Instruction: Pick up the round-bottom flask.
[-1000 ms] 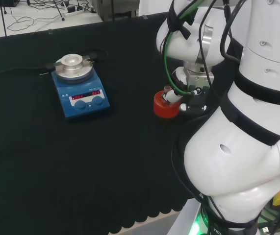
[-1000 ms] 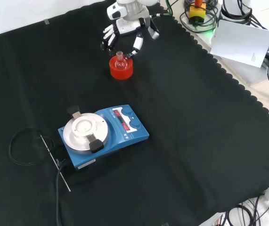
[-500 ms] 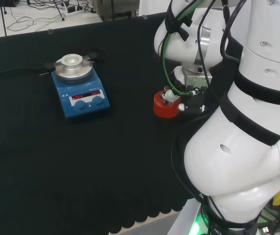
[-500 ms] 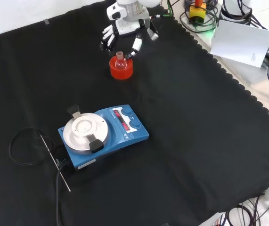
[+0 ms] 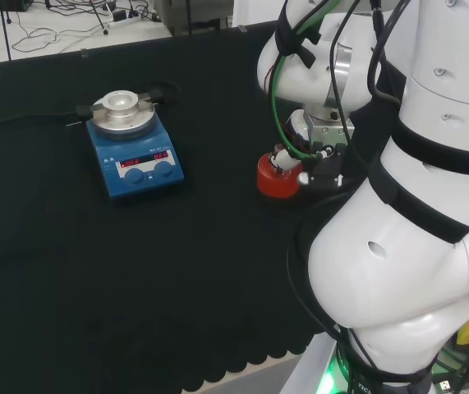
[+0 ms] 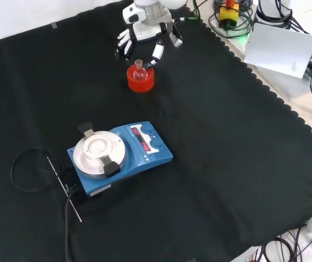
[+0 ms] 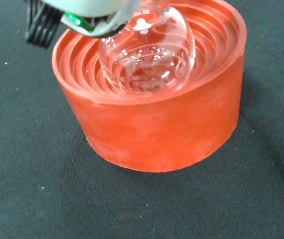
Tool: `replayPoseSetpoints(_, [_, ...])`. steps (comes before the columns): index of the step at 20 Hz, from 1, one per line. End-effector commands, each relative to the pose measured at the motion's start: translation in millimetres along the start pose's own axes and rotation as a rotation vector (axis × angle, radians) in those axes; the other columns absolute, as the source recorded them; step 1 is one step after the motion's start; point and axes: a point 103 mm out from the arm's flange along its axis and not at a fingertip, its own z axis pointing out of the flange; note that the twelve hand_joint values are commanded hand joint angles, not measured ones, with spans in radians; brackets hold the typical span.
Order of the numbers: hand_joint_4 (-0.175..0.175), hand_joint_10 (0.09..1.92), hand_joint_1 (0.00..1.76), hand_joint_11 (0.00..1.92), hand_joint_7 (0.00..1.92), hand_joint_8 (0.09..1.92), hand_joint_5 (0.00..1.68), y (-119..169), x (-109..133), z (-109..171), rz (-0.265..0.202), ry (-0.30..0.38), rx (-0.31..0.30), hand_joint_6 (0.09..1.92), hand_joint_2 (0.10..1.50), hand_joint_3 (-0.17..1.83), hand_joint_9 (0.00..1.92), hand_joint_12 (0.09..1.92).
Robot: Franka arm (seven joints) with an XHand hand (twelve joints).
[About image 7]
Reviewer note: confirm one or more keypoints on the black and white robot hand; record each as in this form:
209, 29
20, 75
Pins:
87, 7

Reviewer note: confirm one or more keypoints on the black bench cloth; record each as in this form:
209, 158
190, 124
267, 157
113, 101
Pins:
32, 149

